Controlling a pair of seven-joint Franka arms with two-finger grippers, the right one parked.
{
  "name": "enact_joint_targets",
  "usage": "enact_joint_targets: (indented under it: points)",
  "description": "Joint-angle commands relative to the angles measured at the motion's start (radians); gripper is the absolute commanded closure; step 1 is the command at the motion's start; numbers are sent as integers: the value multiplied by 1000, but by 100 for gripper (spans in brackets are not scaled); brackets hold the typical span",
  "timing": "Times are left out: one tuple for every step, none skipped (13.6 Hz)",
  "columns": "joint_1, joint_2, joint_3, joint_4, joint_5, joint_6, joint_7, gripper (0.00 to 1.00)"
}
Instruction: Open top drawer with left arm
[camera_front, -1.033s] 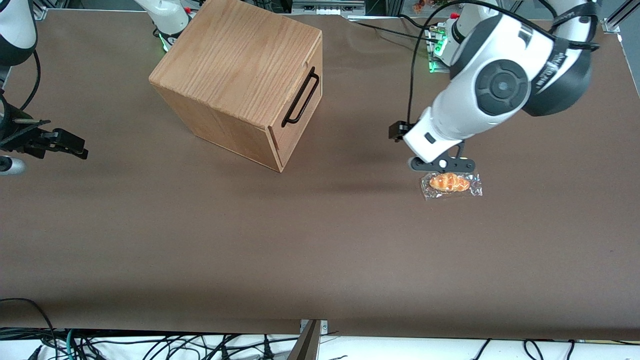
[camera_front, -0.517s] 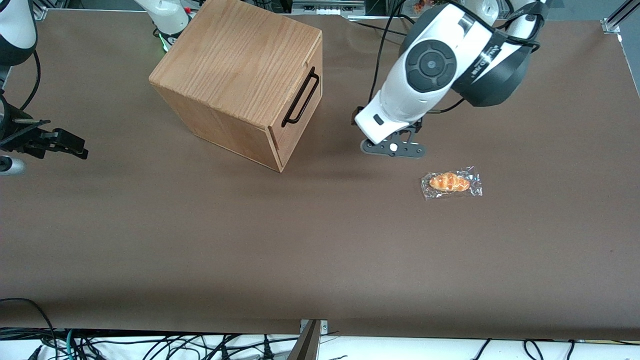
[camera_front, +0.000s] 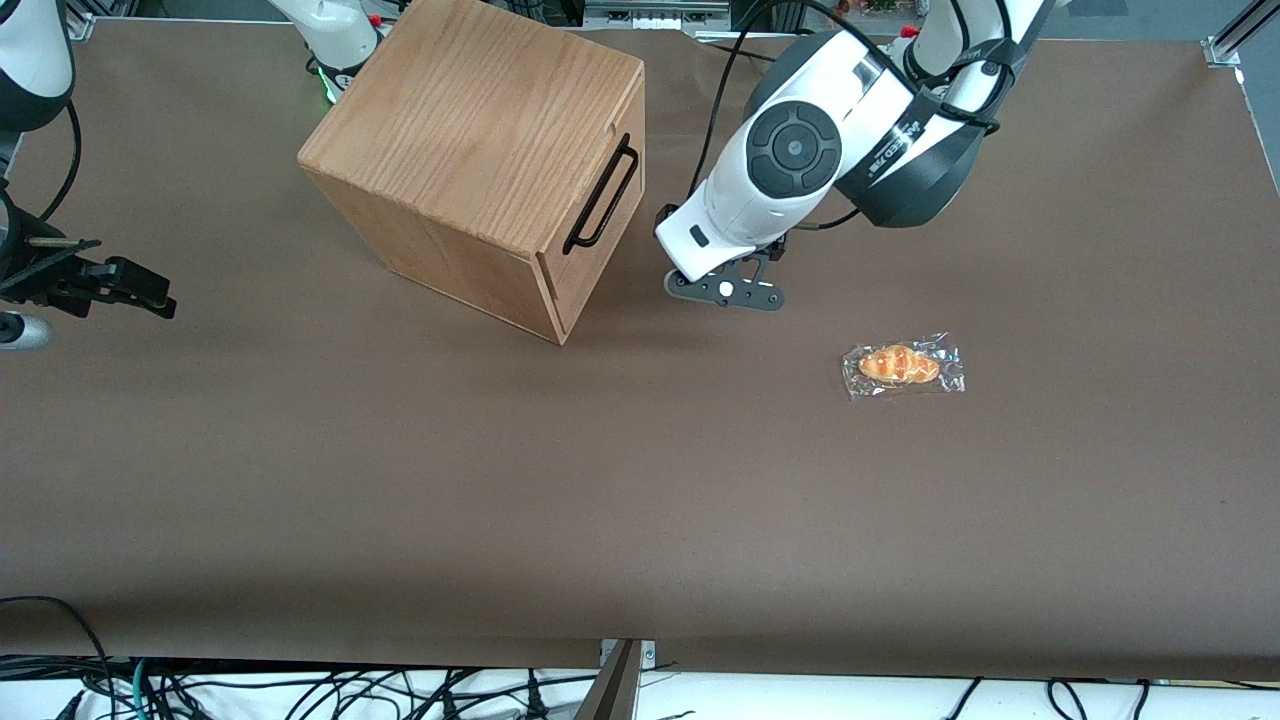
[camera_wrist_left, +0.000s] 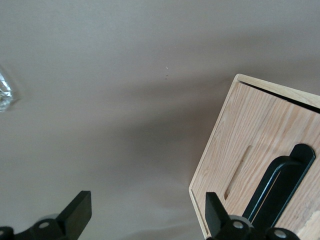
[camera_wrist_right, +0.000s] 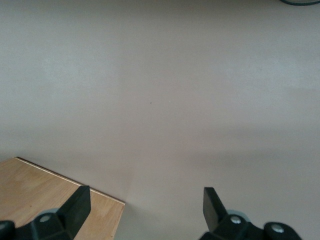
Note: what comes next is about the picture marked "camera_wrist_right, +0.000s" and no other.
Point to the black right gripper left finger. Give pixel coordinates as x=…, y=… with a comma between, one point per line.
x=72, y=215

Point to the brown table cover sheet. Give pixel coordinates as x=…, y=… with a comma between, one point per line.
x=160, y=75

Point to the wooden drawer cabinet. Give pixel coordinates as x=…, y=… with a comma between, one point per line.
x=25, y=185

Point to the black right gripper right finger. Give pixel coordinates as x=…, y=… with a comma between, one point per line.
x=215, y=215

